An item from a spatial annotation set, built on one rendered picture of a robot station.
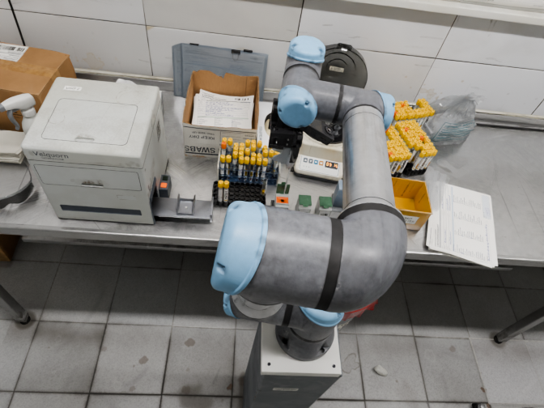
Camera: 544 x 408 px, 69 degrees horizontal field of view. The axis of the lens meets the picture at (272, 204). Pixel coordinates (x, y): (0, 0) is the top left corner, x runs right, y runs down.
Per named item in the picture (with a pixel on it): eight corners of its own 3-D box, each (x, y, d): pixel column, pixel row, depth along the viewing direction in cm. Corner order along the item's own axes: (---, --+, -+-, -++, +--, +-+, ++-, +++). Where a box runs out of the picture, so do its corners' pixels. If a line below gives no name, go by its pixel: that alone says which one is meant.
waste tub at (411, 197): (380, 227, 129) (390, 208, 121) (376, 194, 137) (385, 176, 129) (419, 231, 130) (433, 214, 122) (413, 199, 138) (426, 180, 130)
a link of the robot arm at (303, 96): (339, 105, 71) (341, 70, 78) (278, 94, 71) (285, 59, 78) (329, 138, 78) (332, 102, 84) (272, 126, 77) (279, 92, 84)
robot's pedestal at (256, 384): (288, 427, 169) (342, 376, 100) (241, 427, 167) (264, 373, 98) (287, 377, 181) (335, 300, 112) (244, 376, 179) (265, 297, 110)
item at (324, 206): (315, 219, 128) (320, 207, 122) (314, 208, 131) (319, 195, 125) (327, 220, 128) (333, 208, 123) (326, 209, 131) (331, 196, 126)
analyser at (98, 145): (57, 218, 116) (17, 146, 93) (82, 151, 133) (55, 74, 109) (163, 226, 119) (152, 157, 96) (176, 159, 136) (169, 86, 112)
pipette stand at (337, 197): (331, 211, 131) (339, 193, 123) (331, 195, 135) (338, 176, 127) (361, 216, 131) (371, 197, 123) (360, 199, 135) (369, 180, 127)
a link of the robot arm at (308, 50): (286, 51, 77) (291, 28, 82) (278, 97, 85) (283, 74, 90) (326, 59, 77) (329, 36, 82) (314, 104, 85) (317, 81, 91)
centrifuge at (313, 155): (282, 174, 138) (287, 149, 128) (292, 118, 156) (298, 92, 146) (350, 187, 138) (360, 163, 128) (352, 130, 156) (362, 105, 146)
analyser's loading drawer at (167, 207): (142, 218, 118) (139, 207, 114) (146, 200, 122) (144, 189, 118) (211, 222, 120) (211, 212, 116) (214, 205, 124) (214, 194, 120)
